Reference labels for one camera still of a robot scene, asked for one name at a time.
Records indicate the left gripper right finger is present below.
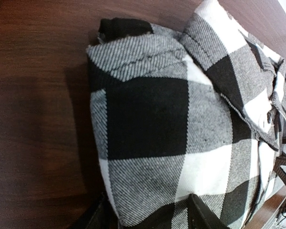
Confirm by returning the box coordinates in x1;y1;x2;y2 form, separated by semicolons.
187;194;228;229

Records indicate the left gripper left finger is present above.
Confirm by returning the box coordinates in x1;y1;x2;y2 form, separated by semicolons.
72;192;119;229

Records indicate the black white plaid shirt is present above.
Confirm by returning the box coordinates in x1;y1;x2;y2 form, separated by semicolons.
86;0;286;229

